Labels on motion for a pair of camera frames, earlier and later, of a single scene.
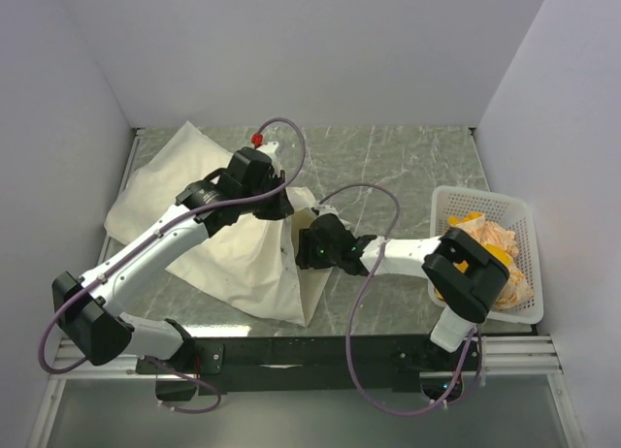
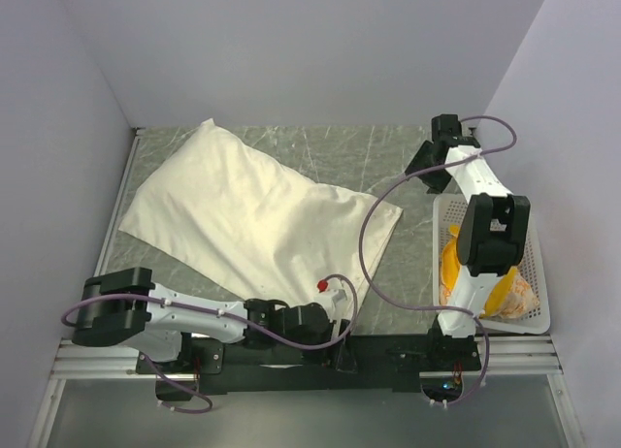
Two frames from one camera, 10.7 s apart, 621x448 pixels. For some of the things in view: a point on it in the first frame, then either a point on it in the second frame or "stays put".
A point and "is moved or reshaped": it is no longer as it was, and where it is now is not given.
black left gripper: x=282 y=208 to x=338 y=355
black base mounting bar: x=310 y=365 stays put
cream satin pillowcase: x=252 y=261 is moved or reshaped
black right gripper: x=308 y=240 to x=437 y=183
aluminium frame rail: x=72 y=366 stays put
